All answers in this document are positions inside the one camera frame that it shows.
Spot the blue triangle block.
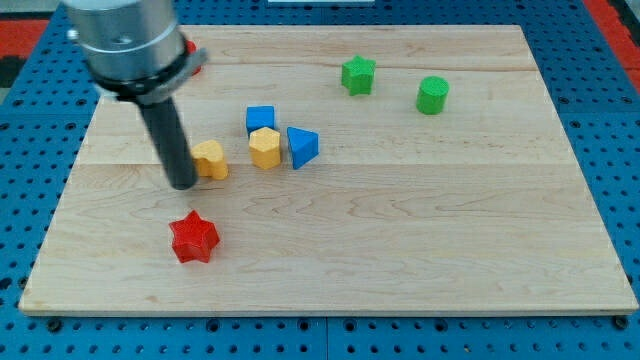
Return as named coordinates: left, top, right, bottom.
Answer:
left=287, top=127, right=319, bottom=170

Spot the red block behind arm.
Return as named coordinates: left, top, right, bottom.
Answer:
left=186, top=40, right=206, bottom=75

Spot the green star block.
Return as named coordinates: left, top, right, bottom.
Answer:
left=341, top=55, right=376, bottom=96

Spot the red star block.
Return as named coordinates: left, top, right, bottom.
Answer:
left=169, top=210, right=220, bottom=263

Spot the green cylinder block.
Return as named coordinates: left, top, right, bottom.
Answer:
left=416, top=76, right=450, bottom=115

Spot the wooden board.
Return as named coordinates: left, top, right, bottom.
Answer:
left=19, top=25, right=638, bottom=317

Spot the yellow heart block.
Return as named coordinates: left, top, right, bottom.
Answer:
left=191, top=140, right=229, bottom=180

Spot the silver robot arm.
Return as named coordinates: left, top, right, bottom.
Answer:
left=62, top=0, right=207, bottom=190

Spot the yellow hexagon block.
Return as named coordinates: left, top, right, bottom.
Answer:
left=249, top=127, right=281, bottom=169

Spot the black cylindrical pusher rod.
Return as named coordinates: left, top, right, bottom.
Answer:
left=138, top=97, right=198, bottom=190

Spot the blue cube block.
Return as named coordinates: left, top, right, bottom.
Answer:
left=245, top=105, right=276, bottom=136

